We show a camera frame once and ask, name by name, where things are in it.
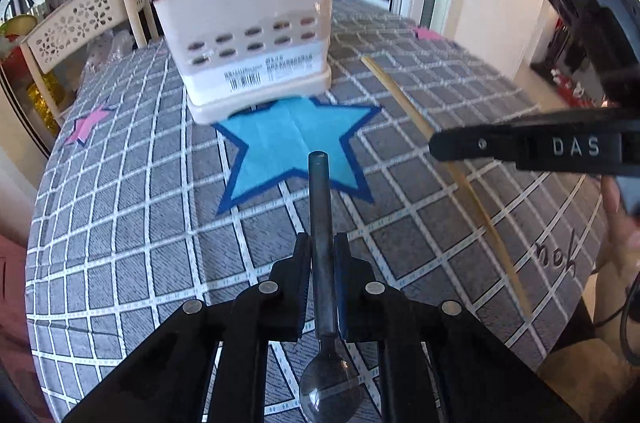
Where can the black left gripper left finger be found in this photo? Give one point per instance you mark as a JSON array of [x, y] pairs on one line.
[[207, 363]]

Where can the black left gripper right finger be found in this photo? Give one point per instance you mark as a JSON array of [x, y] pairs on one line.
[[437, 363]]

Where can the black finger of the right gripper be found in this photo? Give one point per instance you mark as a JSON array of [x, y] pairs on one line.
[[495, 141]]

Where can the black handled metal spoon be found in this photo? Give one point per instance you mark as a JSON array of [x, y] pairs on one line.
[[329, 389]]

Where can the person's right hand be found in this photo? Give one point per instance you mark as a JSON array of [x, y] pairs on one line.
[[620, 246]]

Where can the grey checked tablecloth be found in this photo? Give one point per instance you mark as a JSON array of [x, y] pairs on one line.
[[126, 226]]

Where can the white plastic utensil caddy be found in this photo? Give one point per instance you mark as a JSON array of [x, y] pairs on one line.
[[236, 54]]

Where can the cream perforated plastic chair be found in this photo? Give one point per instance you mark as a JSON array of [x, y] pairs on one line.
[[75, 24]]

